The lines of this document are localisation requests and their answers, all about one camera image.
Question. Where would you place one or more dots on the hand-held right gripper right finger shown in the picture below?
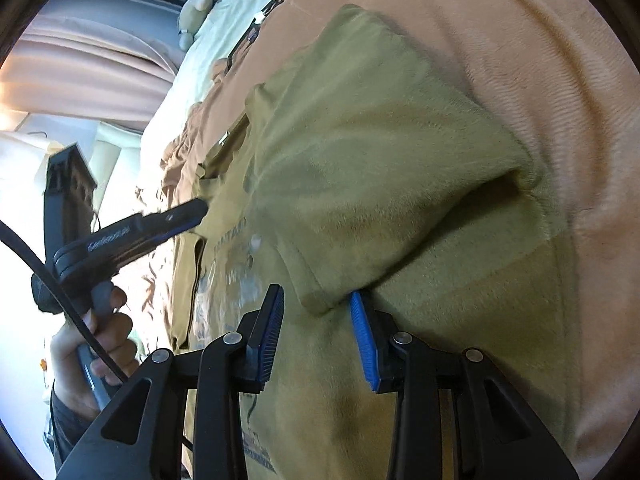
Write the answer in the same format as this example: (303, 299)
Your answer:
(362, 345)

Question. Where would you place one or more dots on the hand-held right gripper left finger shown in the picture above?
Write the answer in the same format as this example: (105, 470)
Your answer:
(270, 335)

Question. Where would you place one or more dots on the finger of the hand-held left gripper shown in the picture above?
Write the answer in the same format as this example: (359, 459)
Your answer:
(185, 215)

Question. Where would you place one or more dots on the olive yellow towel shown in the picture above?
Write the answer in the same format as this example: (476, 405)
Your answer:
(400, 185)

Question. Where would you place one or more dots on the person's left forearm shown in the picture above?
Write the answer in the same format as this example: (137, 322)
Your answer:
(65, 435)

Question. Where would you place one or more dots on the person's left hand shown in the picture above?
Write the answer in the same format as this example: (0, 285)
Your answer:
(115, 335)

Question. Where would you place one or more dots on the white padded headboard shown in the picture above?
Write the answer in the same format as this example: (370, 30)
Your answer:
(117, 160)

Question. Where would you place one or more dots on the pink curtain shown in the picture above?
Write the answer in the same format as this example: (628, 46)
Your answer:
(75, 75)

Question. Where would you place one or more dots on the cream bed sheet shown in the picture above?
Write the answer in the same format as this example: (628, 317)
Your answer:
(225, 25)

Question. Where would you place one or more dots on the beige plush toy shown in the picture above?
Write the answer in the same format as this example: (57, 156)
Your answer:
(195, 10)

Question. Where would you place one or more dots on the orange blanket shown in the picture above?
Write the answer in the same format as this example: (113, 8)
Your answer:
(525, 60)

